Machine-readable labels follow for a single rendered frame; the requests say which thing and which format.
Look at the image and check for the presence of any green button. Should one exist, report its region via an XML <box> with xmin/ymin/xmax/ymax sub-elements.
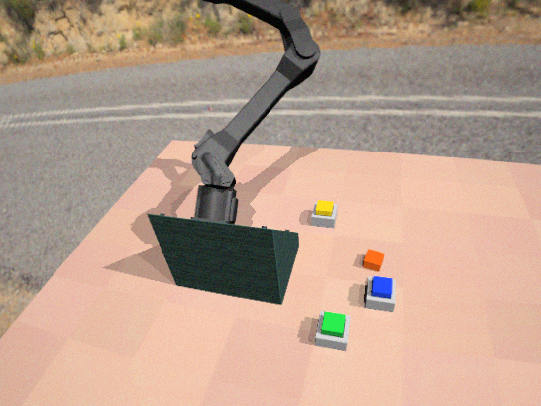
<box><xmin>315</xmin><ymin>311</ymin><xmax>351</xmax><ymax>351</ymax></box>

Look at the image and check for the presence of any blue button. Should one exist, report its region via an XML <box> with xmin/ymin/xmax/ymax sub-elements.
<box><xmin>365</xmin><ymin>276</ymin><xmax>396</xmax><ymax>312</ymax></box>

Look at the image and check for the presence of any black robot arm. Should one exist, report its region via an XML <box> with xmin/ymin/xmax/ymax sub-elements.
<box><xmin>191</xmin><ymin>0</ymin><xmax>320</xmax><ymax>225</ymax></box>

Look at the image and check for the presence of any orange block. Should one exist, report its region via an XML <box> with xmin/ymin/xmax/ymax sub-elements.
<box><xmin>363</xmin><ymin>249</ymin><xmax>385</xmax><ymax>272</ymax></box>

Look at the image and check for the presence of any yellow button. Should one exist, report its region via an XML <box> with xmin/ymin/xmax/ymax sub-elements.
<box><xmin>311</xmin><ymin>200</ymin><xmax>338</xmax><ymax>229</ymax></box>

